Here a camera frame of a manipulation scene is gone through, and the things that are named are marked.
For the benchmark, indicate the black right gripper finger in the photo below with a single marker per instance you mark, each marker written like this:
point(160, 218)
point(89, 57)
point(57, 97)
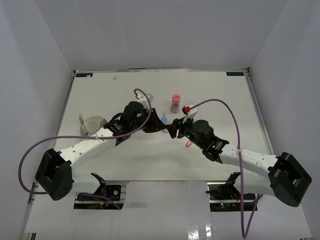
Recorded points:
point(172, 129)
point(178, 122)

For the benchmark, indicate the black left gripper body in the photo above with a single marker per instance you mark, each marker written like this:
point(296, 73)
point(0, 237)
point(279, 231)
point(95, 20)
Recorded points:
point(150, 121)

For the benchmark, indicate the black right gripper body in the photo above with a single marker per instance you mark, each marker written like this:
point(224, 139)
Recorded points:
point(186, 129)

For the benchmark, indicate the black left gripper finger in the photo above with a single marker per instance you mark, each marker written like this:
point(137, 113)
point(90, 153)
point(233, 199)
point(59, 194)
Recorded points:
point(153, 128)
point(155, 121)

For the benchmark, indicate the yellow pencil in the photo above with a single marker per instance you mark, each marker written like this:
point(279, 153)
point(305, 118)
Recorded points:
point(83, 125)

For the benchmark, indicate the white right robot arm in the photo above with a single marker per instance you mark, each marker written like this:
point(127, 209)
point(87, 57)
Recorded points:
point(281, 176)

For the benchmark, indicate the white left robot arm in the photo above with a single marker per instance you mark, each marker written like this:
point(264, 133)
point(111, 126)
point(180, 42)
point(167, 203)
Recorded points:
point(57, 174)

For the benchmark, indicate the blue correction tape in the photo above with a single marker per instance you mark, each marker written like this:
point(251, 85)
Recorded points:
point(164, 121)

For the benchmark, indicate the pink correction tape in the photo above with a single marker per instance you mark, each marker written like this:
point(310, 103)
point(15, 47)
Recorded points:
point(188, 144)

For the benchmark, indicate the pink glue stick bottle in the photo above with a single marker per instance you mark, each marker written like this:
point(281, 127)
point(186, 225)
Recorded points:
point(175, 103)

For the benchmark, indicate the white round divided container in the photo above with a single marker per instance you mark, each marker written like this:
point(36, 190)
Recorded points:
point(91, 125)

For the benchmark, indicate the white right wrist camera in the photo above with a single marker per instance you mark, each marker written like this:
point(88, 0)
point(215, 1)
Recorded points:
point(189, 110)

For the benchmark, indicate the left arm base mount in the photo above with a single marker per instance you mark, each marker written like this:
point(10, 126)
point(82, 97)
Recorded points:
point(113, 199)

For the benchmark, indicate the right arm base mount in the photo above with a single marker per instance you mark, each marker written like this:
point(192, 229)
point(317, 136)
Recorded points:
point(223, 198)

